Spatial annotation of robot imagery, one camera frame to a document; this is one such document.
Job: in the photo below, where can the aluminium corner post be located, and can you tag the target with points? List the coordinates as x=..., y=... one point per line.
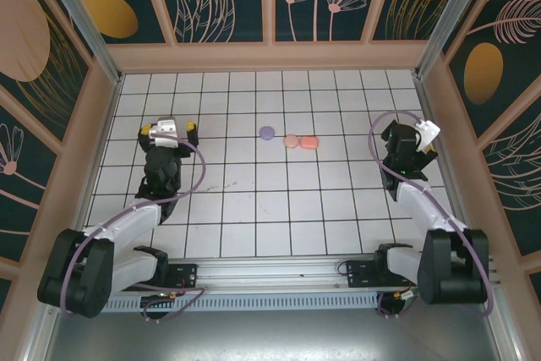
x=82, y=18
x=450, y=18

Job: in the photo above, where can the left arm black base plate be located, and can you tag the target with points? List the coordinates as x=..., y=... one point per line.
x=186, y=274

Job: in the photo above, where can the purple round earbud charging case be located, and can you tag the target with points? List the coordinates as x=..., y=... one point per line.
x=267, y=132

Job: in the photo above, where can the grey metal sheet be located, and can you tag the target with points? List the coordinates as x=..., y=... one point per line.
x=270, y=335

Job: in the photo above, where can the left aluminium corner post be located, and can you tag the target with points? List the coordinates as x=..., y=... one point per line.
x=82, y=18

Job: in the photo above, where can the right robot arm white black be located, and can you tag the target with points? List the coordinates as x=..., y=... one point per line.
x=422, y=204

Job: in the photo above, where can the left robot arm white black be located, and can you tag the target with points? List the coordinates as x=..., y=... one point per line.
x=127, y=219

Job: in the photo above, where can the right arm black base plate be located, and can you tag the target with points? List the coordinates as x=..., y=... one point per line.
x=359, y=274

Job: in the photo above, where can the aluminium mounting rail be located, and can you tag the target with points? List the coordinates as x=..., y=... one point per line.
x=270, y=272

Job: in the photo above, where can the right aluminium corner post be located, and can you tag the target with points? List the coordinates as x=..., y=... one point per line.
x=450, y=18

